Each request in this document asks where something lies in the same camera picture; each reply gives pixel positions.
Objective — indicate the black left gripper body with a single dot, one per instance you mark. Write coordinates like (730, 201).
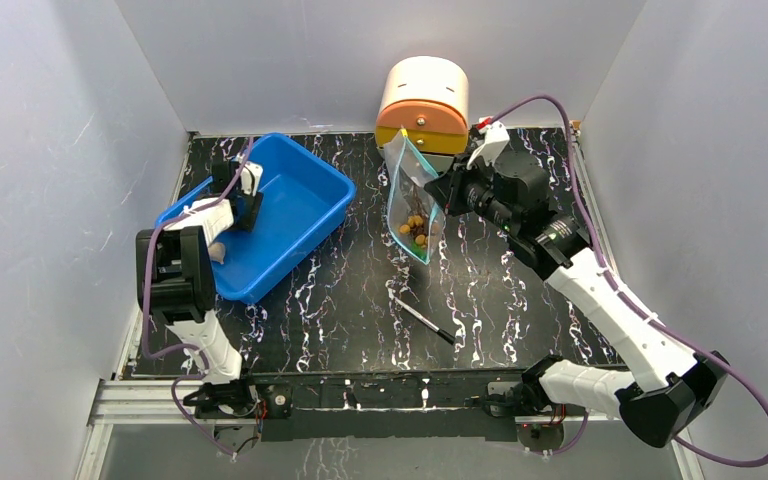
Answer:
(252, 207)

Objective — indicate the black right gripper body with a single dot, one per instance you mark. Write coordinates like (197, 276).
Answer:
(442, 191)

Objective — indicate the clear zip top bag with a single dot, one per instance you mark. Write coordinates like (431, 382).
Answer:
(407, 169)

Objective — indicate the brown longan bunch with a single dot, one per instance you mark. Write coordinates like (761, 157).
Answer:
(421, 224)

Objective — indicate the blue plastic bin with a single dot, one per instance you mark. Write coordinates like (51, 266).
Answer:
(305, 200)

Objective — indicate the green chili pepper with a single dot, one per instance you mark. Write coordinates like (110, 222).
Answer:
(420, 252)

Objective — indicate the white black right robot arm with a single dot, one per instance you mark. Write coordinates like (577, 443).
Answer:
(664, 386)

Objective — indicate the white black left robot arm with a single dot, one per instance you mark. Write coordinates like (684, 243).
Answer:
(176, 284)

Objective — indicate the pastel mini drawer cabinet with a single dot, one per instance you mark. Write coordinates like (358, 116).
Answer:
(428, 97)

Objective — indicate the black and white pen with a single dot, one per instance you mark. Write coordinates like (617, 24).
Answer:
(443, 334)

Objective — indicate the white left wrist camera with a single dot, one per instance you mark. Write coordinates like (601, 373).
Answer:
(250, 178)

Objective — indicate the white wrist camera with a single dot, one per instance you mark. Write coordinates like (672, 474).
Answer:
(495, 138)
(250, 178)

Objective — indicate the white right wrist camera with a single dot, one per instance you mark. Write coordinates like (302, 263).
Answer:
(495, 138)

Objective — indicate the aluminium frame rail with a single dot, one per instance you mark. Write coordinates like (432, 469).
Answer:
(295, 406)

